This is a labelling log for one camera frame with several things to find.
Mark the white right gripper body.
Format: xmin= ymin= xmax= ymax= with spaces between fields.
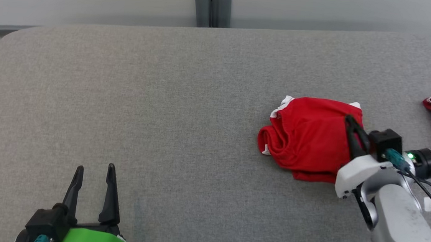
xmin=334 ymin=153 xmax=394 ymax=202

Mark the teal right camera cable connector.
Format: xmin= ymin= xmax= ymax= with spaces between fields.
xmin=383 ymin=148 xmax=414 ymax=173

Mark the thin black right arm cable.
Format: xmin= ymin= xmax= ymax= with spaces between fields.
xmin=393 ymin=168 xmax=431 ymax=242

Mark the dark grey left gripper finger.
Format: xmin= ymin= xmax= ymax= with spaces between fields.
xmin=61 ymin=164 xmax=85 ymax=225
xmin=98 ymin=163 xmax=125 ymax=227

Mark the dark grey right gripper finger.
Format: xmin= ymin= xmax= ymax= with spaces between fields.
xmin=347 ymin=117 xmax=373 ymax=158
xmin=342 ymin=114 xmax=363 ymax=160

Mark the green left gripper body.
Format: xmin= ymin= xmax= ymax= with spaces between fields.
xmin=52 ymin=226 xmax=129 ymax=242

